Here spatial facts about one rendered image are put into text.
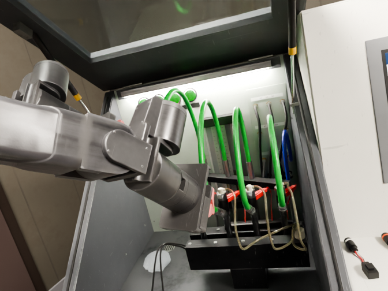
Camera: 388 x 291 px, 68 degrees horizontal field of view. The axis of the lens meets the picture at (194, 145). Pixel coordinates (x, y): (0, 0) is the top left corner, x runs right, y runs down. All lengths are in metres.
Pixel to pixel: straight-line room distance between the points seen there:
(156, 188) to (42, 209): 2.14
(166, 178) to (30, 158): 0.15
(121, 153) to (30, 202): 2.12
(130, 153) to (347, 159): 0.62
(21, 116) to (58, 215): 2.27
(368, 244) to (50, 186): 2.14
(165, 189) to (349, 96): 0.58
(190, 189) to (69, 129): 0.18
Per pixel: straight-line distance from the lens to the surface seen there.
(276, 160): 0.64
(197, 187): 0.42
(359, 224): 0.86
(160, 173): 0.34
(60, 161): 0.29
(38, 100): 0.47
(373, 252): 0.83
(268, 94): 1.02
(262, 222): 0.90
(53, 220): 2.52
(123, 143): 0.31
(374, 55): 0.84
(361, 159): 0.83
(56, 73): 0.53
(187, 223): 0.42
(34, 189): 2.42
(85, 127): 0.30
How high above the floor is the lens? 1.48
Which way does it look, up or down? 15 degrees down
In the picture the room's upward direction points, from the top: 13 degrees counter-clockwise
